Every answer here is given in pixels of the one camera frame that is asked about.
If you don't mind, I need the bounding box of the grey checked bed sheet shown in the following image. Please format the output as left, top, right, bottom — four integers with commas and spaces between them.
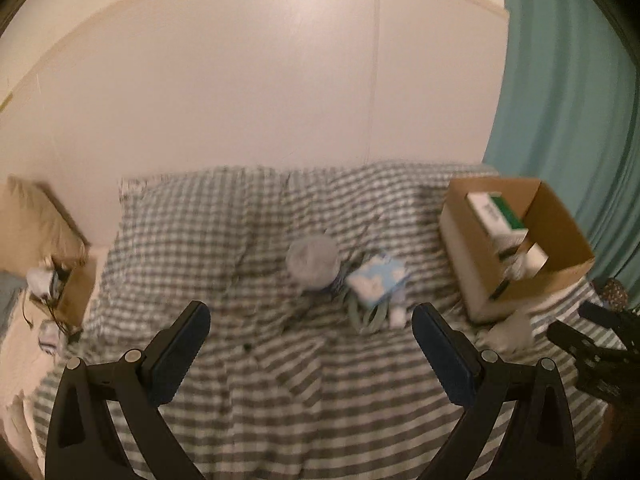
31, 162, 626, 480

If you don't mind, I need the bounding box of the white and green carton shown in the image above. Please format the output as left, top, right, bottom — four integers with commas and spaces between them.
466, 191, 530, 253

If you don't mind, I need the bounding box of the dark patterned cloth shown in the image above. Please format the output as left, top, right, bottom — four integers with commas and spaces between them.
599, 278, 632, 313

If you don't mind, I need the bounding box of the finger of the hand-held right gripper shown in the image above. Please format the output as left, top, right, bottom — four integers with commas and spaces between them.
578, 302, 640, 346
546, 320, 640, 407

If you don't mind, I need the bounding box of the blue and white packet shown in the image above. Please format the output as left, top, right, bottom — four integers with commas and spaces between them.
346, 254, 412, 307

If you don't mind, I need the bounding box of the teal curtain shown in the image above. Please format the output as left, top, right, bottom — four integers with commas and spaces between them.
482, 0, 640, 291

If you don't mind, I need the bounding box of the white crumpled cloth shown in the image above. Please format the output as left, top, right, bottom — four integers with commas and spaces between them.
26, 266, 65, 298

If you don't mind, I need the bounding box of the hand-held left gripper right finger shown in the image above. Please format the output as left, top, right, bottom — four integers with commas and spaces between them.
412, 303, 584, 480

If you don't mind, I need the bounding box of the white packet in box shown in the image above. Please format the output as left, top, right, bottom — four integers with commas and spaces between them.
492, 241, 550, 281

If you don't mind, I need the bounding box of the small cardboard box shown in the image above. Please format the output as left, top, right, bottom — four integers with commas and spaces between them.
49, 255, 101, 333

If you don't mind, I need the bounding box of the large open cardboard box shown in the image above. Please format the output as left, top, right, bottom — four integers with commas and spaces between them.
439, 177, 596, 325

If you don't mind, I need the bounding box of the beige pillow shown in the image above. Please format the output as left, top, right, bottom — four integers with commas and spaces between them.
0, 175, 92, 276

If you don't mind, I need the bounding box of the pale green coiled cable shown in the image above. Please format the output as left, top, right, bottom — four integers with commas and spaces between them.
346, 294, 393, 333

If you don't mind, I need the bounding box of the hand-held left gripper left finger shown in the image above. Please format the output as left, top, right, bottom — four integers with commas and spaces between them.
45, 300, 211, 480

